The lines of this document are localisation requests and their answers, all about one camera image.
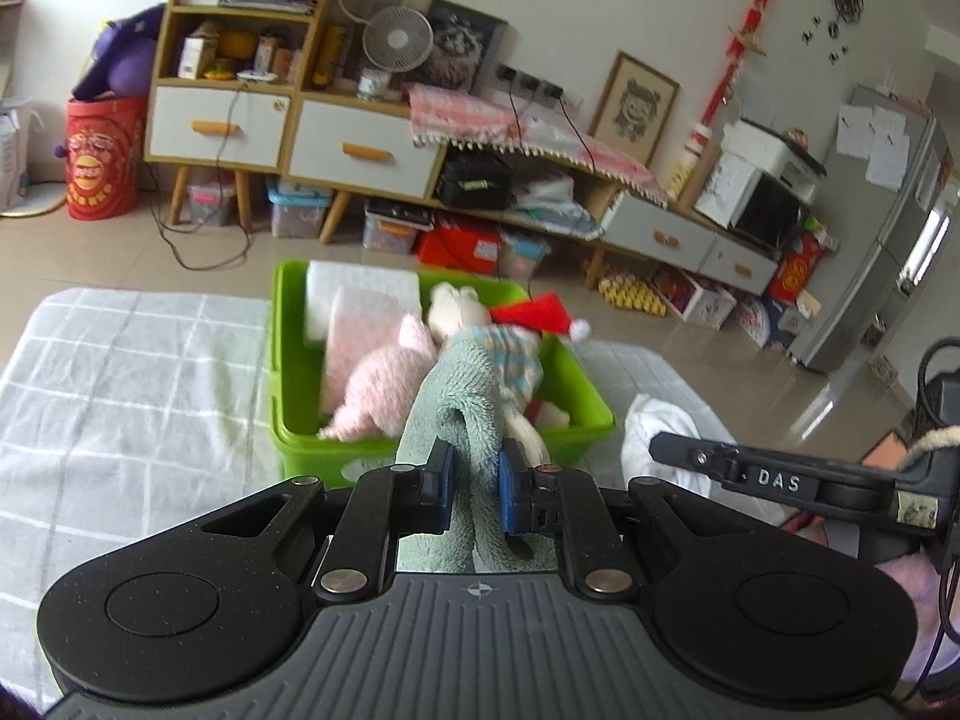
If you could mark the white cardboard box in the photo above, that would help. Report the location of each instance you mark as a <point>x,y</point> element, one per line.
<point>697,300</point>

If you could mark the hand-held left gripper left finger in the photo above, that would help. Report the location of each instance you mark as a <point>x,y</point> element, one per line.
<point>442,480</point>

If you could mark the black microwave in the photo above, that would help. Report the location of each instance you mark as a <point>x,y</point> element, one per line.
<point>765,210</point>

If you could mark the green towel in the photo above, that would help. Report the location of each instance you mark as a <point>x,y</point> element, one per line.
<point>457,397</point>

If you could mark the blue-lidded storage box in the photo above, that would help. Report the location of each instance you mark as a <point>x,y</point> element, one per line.
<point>300,214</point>

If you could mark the red flat box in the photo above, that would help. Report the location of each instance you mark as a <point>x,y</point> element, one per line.
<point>461,247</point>

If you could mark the red printed bucket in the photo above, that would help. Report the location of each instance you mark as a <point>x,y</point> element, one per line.
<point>101,165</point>

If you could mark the mouse plush with checked hat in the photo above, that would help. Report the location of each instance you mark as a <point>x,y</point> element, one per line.
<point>514,360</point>

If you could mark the white paper bag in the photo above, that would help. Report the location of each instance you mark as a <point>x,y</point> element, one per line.
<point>13,157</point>

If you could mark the pink fuzzy sock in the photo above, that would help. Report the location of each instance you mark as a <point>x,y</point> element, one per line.
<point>382,390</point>

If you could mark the clear storage box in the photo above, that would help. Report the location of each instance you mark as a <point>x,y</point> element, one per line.
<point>210,206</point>

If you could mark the pink lace cover cloth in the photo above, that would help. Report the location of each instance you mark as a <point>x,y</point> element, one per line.
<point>465,116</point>

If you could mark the black box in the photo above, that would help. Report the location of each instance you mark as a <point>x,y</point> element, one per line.
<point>472,180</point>

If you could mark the white appliance box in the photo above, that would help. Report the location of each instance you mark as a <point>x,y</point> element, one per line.
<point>739,165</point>

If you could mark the person's right forearm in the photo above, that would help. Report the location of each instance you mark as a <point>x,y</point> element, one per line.
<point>915,600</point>

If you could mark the white crumpled cloth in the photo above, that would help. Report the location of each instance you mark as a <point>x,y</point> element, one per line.
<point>660,427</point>

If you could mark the purple plush toy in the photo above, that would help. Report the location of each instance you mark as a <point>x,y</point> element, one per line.
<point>124,52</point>

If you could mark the grey checked cloth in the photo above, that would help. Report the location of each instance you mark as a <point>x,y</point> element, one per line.
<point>135,390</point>

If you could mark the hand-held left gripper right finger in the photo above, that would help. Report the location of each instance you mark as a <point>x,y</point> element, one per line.
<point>510,491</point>

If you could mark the framed cat picture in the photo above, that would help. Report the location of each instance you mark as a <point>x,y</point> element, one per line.
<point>461,49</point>

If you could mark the white plush with red hat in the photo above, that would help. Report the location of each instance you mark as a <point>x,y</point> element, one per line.
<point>540,315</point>

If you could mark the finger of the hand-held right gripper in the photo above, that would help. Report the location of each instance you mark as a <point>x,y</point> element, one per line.
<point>697,457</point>

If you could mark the row of yellow bottles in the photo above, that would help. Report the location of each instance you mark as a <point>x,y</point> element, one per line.
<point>630,292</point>

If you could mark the pink and white sponge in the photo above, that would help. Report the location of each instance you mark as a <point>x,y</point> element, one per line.
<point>360,330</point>

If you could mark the green plastic bin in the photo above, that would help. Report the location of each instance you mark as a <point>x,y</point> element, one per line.
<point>300,405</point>

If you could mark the silver refrigerator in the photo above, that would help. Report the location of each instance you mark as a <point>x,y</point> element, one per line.
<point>862,255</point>

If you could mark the framed cartoon picture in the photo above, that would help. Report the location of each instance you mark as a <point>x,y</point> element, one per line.
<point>634,109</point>

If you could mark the white foam block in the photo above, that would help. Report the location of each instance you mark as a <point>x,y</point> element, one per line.
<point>352,277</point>

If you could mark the tall wooden drawer cabinet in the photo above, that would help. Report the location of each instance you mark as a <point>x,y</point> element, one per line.
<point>217,127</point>

